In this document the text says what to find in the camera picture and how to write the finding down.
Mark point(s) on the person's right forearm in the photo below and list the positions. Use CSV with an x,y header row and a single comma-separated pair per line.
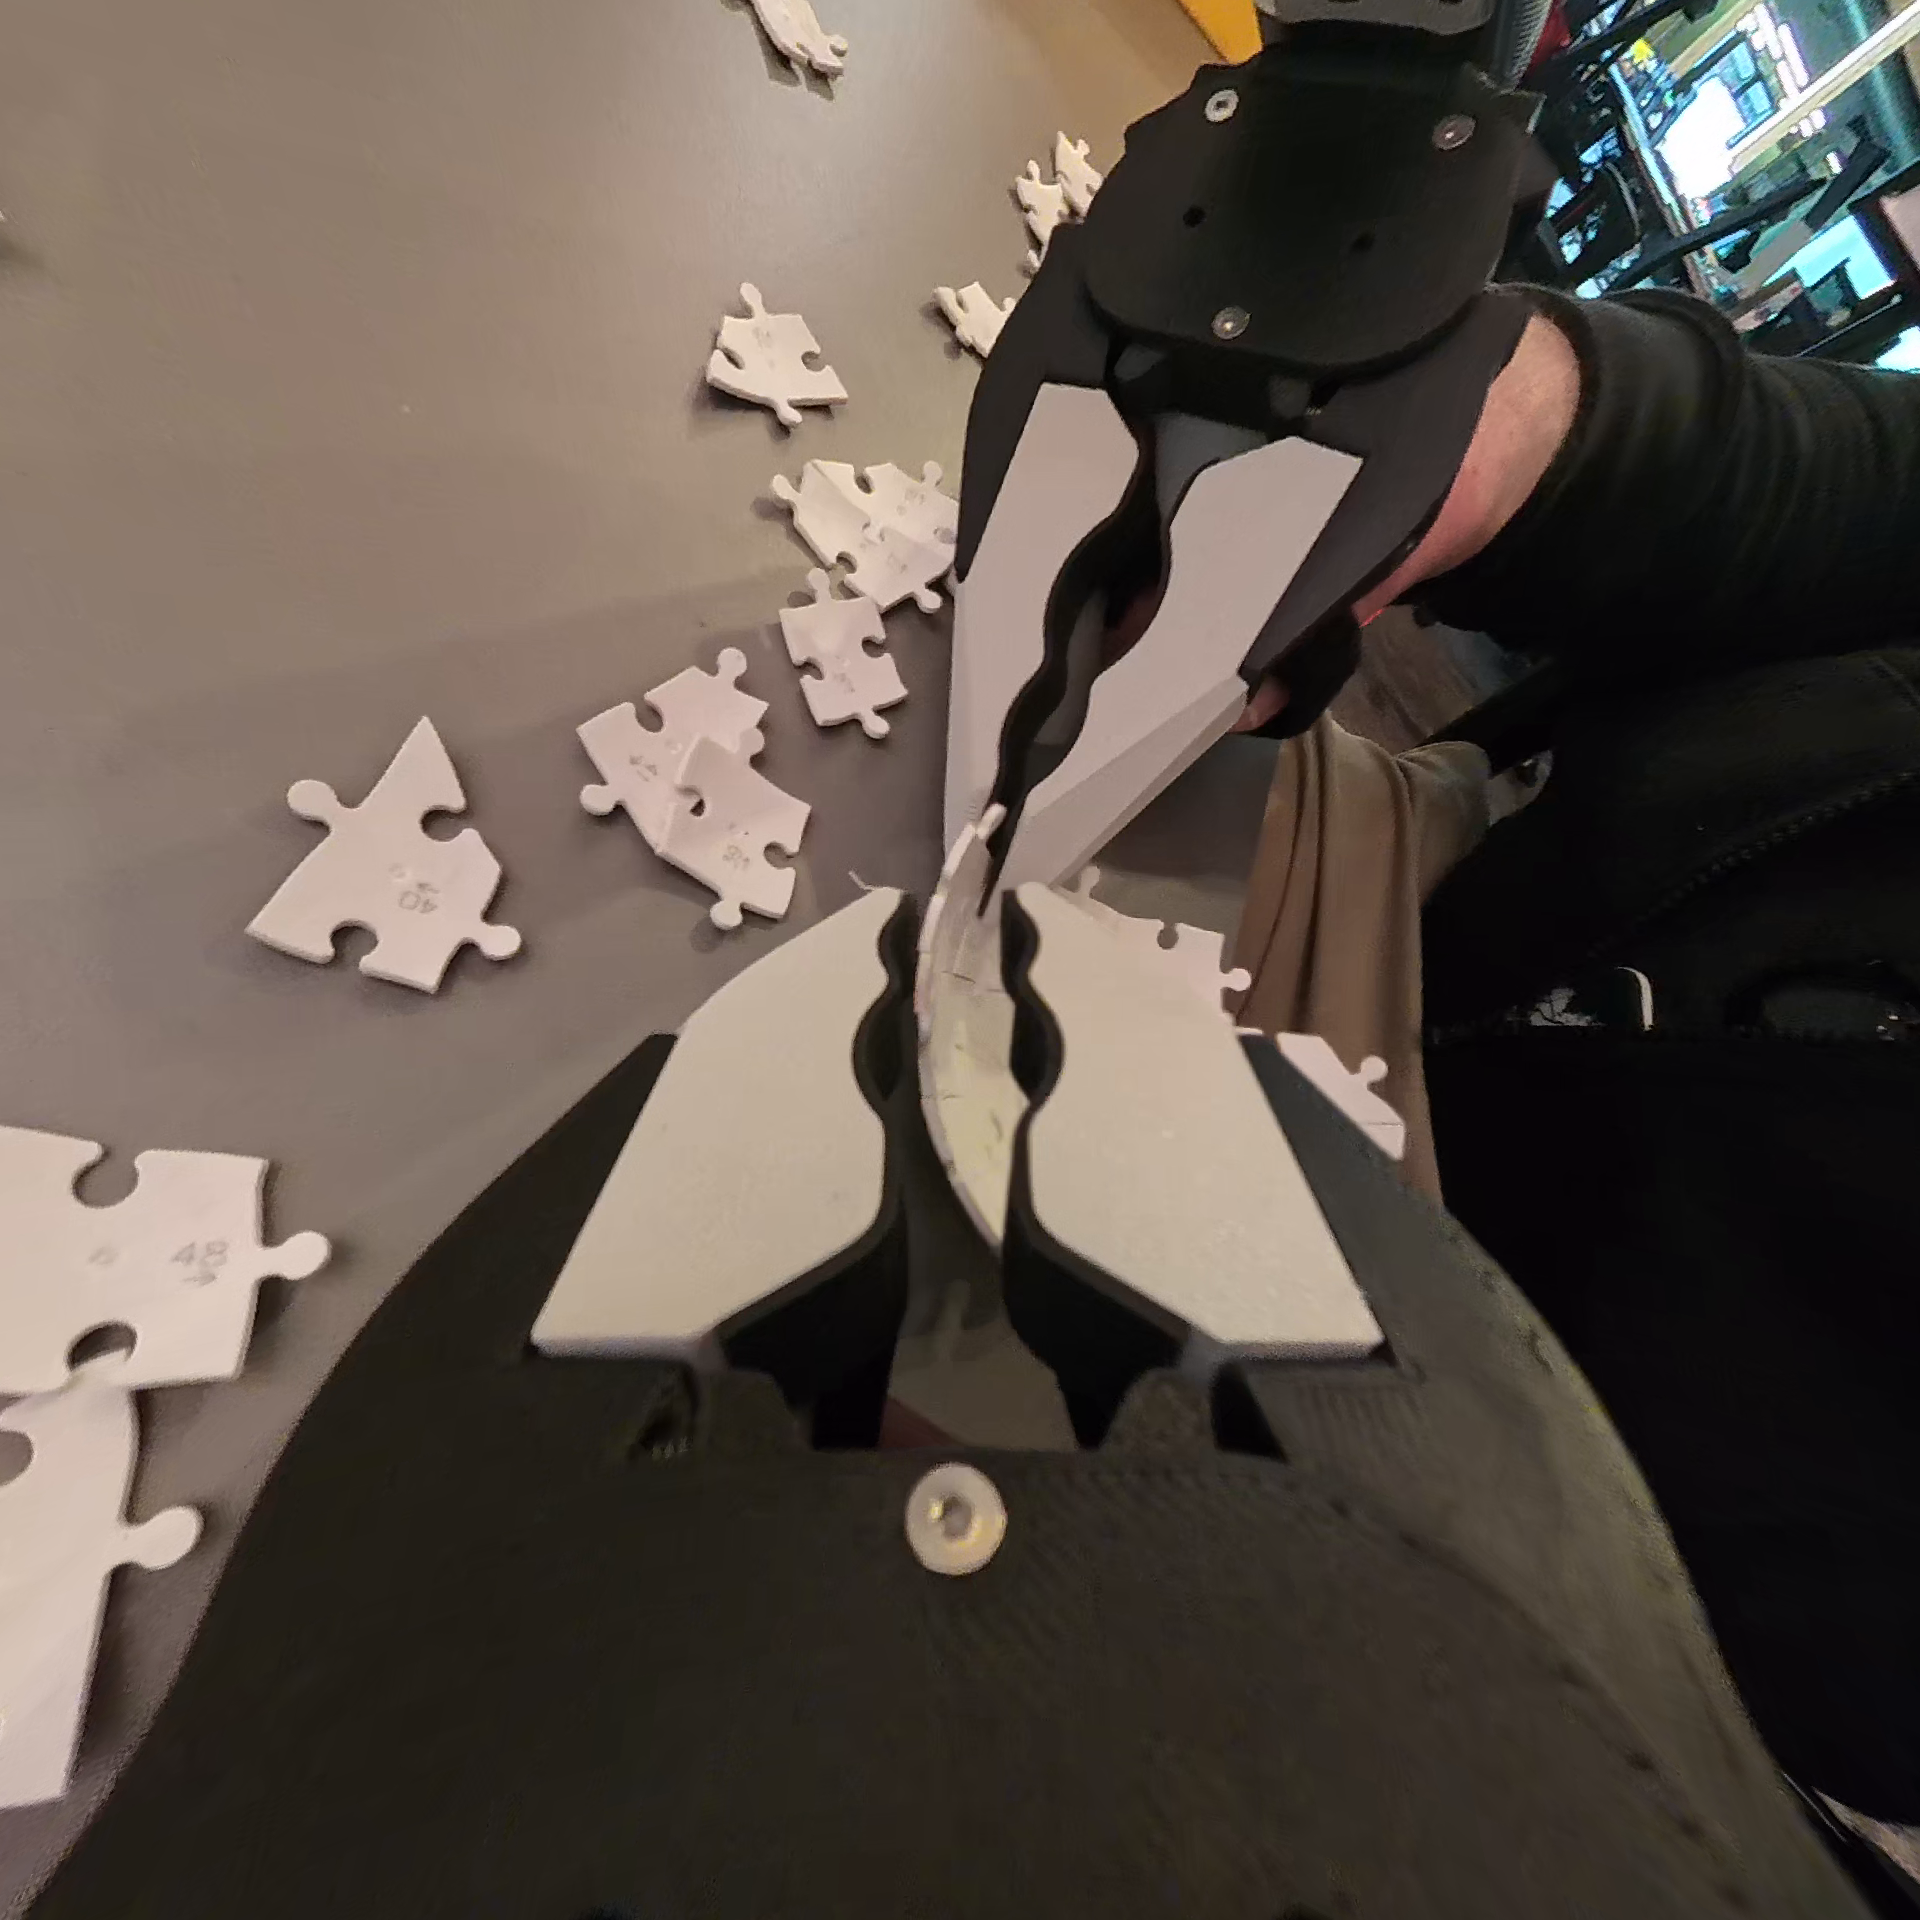
x,y
1726,480

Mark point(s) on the assembled white puzzle section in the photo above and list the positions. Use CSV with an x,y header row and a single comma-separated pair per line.
x,y
960,1080

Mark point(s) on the person's right hand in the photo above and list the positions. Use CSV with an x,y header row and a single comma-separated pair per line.
x,y
1515,451

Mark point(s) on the black office desk frame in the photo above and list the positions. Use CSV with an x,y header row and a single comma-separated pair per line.
x,y
1726,226

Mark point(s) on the single white puzzle piece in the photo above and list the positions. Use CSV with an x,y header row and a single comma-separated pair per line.
x,y
960,857

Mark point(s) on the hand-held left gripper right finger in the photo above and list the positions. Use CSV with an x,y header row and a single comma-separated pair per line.
x,y
1200,1186

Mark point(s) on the white puzzle pieces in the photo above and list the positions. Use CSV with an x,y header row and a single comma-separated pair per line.
x,y
389,885

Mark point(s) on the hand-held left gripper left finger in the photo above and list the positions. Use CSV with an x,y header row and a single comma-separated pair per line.
x,y
707,1199

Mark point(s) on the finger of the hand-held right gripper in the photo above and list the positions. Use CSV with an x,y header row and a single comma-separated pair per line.
x,y
1261,555
1050,496

